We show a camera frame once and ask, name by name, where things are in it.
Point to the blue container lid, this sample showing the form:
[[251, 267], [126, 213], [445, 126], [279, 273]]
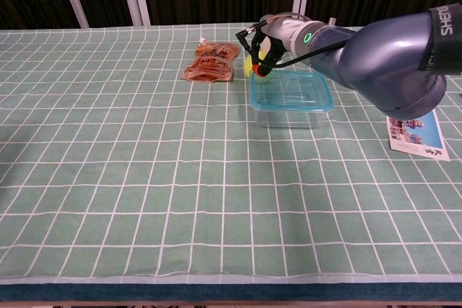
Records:
[[288, 95]]

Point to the clear plastic container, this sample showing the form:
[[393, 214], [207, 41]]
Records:
[[285, 120]]

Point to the green checked tablecloth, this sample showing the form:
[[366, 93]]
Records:
[[144, 178]]

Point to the postcard with building photo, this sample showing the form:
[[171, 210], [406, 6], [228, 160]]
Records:
[[426, 142]]

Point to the brown sauce pouch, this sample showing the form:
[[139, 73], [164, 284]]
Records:
[[211, 62]]

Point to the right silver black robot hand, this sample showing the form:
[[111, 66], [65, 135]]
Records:
[[283, 32]]

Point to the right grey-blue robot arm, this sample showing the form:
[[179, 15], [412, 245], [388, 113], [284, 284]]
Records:
[[379, 59]]

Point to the yellow tennis ball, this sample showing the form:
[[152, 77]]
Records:
[[248, 68]]

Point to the dark teal table edge strip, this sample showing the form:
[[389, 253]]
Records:
[[216, 292]]

